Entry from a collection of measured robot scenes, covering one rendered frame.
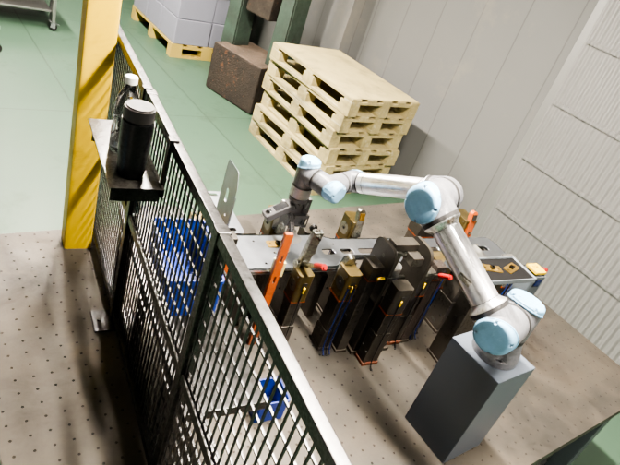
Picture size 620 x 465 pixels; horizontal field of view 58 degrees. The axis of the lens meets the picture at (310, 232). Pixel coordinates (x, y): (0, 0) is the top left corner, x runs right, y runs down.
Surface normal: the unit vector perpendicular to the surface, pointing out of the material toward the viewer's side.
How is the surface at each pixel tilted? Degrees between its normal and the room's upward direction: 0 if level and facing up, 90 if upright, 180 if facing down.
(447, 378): 90
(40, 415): 0
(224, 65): 90
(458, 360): 90
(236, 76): 90
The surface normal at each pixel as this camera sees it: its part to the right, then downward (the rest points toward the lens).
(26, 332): 0.30, -0.81
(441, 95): -0.79, 0.08
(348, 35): 0.53, 0.58
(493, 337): -0.58, 0.33
